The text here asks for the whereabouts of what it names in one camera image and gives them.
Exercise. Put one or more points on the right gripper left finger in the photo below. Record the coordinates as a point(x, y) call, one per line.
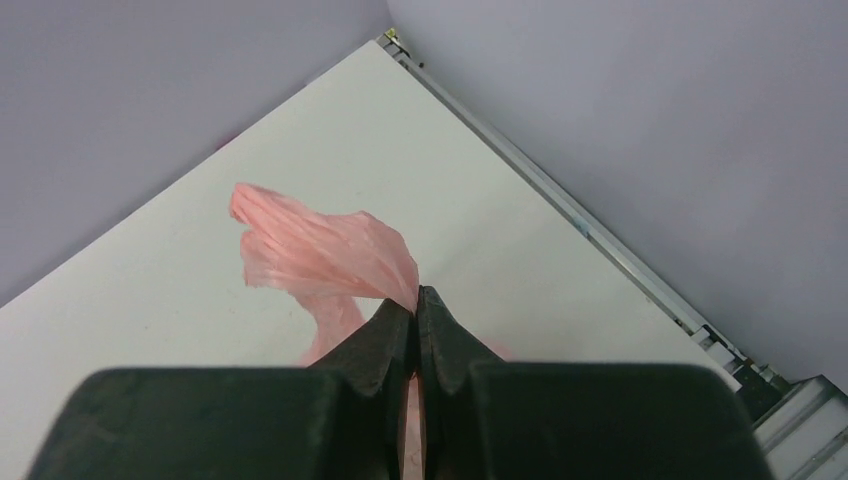
point(265, 417)

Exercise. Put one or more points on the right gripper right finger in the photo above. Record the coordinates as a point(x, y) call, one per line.
point(483, 417)

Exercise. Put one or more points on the pink plastic bag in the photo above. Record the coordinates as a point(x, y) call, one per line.
point(339, 269)

